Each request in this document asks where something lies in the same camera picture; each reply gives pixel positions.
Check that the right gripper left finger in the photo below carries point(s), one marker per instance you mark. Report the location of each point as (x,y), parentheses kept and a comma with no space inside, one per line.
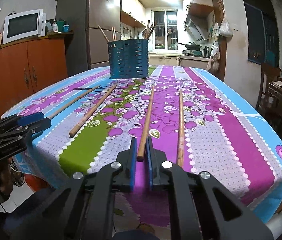
(83,207)

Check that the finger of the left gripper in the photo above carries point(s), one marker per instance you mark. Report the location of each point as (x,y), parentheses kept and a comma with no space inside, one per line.
(14,142)
(14,122)

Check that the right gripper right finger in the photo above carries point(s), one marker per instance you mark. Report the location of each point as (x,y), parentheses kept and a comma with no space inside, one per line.
(200,206)

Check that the wooden chopstick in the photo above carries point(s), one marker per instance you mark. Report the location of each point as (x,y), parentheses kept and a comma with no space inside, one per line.
(147,28)
(114,34)
(72,102)
(87,115)
(103,33)
(181,136)
(141,149)
(152,29)

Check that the orange wooden cabinet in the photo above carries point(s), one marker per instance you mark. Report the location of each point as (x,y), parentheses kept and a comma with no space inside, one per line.
(30,65)

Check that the floral striped tablecloth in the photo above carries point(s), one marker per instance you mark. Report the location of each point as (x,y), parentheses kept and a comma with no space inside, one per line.
(95,117)

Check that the white microwave oven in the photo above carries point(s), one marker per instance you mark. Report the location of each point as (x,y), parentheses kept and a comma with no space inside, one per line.
(23,25)

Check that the blue perforated utensil holder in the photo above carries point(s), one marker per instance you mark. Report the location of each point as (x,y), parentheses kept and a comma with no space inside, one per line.
(129,59)

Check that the grey refrigerator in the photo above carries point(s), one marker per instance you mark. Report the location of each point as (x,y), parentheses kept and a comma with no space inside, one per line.
(88,48)

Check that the wooden chair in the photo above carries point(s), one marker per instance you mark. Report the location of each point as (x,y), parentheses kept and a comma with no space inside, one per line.
(269,74)

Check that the black wok on stove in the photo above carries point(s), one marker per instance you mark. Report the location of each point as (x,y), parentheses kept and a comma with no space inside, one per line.
(191,46)

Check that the hanging white plastic bag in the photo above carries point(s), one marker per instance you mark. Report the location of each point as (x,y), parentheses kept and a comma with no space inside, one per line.
(225,28)

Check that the steel range hood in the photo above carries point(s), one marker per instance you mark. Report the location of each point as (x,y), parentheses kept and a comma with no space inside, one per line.
(197,28)

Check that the dark window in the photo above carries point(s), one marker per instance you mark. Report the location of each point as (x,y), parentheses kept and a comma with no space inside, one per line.
(263,40)

